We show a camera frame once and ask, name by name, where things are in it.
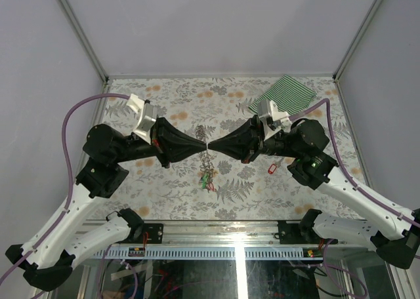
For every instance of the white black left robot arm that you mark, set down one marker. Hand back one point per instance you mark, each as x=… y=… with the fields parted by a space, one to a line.
x=50 y=257

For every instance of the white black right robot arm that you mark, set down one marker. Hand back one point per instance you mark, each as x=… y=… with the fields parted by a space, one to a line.
x=389 y=230

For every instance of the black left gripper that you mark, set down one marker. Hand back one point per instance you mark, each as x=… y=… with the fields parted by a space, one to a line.
x=171 y=144

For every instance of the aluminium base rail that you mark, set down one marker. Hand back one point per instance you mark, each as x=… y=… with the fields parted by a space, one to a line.
x=216 y=240

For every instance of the floral tablecloth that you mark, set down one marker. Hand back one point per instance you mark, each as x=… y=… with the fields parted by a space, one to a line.
x=243 y=192

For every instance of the key with red tag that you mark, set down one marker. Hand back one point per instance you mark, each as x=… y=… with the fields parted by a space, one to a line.
x=276 y=165

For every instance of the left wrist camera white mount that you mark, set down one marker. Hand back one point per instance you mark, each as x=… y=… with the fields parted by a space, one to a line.
x=147 y=115

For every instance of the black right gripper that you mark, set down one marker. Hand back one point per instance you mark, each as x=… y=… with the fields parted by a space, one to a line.
x=243 y=143

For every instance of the green key tag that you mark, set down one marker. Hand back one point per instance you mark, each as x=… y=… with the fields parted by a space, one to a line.
x=204 y=181

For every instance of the green white striped cloth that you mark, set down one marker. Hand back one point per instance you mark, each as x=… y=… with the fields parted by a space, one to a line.
x=288 y=94

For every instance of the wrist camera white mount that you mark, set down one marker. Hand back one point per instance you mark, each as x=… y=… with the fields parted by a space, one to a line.
x=147 y=115
x=273 y=120

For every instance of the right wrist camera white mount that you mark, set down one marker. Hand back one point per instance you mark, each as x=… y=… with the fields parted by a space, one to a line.
x=273 y=120

